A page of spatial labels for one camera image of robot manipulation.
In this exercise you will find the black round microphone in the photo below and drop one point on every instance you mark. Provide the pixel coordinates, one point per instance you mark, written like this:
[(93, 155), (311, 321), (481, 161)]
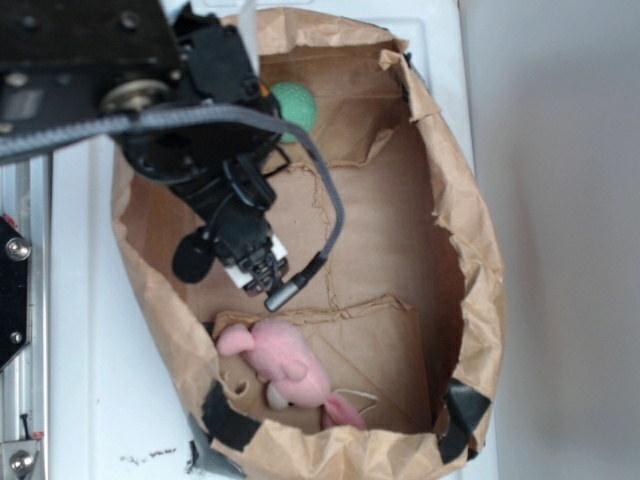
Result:
[(194, 256)]

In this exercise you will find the brown paper bag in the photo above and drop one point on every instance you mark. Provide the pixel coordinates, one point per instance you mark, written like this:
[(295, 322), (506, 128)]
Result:
[(409, 307)]

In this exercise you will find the aluminium frame rail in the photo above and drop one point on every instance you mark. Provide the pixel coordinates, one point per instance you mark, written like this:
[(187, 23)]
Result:
[(26, 200)]

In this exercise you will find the black metal bracket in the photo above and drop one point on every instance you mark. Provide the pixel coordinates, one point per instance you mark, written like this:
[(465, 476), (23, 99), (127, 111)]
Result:
[(15, 290)]

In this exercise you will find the green foam ball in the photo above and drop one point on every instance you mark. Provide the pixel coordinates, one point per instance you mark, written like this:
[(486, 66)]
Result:
[(296, 104)]

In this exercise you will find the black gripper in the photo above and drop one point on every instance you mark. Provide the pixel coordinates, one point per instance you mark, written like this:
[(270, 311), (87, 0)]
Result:
[(216, 168)]

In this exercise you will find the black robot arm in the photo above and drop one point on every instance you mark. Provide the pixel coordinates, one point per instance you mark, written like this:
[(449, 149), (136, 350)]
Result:
[(72, 70)]

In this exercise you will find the pink plush bunny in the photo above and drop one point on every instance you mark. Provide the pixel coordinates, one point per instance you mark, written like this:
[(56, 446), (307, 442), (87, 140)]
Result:
[(282, 359)]

